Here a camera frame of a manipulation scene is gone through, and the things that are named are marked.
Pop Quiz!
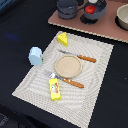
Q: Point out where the small grey frying pan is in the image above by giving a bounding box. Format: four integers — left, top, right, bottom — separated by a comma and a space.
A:
71, 0, 108, 22

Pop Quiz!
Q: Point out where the yellow butter box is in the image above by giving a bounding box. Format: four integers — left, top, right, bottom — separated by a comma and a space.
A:
49, 78, 61, 101

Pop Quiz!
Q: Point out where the round wooden plate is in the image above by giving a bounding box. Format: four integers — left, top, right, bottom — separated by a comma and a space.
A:
55, 55, 82, 78

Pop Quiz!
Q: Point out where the wooden handled toy knife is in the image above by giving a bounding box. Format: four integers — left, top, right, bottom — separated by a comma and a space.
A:
58, 49, 97, 63

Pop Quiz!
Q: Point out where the wooden handled toy fork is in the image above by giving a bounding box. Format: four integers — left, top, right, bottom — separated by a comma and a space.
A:
44, 70, 84, 88

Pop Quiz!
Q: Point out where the dark grey cooking pot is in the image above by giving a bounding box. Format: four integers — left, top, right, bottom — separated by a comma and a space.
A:
57, 0, 78, 19

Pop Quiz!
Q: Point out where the red toy tomato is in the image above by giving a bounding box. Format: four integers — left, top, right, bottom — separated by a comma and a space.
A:
85, 5, 95, 14

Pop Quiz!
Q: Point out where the yellow cheese wedge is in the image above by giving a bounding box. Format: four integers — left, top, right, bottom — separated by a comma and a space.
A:
57, 33, 67, 46

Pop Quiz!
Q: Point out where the cream bowl on stove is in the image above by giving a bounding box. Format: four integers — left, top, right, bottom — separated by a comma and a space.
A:
117, 4, 128, 30

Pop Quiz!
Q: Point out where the beige woven placemat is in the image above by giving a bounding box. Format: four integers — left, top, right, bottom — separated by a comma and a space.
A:
12, 33, 113, 128

